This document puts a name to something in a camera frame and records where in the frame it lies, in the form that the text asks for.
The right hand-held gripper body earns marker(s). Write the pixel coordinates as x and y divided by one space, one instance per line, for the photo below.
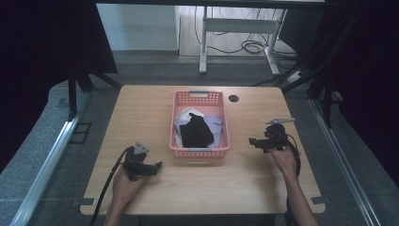
276 138

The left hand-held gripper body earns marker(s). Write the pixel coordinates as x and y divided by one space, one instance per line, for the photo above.
135 164

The person's right hand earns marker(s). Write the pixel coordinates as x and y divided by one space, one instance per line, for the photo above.
285 160

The person's left hand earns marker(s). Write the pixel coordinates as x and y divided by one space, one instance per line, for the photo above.
125 188

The lavender cloth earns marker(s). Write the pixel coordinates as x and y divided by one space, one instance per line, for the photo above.
216 125

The black cloth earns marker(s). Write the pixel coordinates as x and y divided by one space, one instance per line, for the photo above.
196 132

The pink plastic basket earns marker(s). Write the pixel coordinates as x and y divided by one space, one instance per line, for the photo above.
216 100

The white cloth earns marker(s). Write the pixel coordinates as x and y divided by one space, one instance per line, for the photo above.
185 114

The black metal stand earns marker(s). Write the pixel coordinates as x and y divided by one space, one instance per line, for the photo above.
327 100
72 94

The white power strip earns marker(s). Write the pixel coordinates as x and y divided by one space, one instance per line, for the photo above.
295 76

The black curtain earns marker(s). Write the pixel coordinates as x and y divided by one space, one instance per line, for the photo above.
31 62
370 78

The aluminium floor rail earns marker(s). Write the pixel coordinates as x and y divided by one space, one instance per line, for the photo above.
345 163
47 166

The white desk frame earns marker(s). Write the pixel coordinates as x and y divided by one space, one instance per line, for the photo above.
238 25

